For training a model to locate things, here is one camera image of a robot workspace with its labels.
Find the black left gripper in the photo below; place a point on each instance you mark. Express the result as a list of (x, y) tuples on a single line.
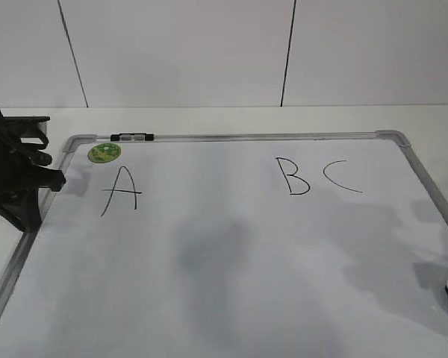
[(24, 170)]

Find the green round magnet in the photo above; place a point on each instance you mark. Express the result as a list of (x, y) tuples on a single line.
[(104, 153)]

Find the black and clear marker clip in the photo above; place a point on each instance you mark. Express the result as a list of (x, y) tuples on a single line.
[(132, 137)]

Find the white aluminium-framed whiteboard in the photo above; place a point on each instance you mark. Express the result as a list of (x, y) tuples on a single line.
[(332, 245)]

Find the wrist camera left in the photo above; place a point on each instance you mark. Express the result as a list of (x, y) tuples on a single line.
[(27, 126)]

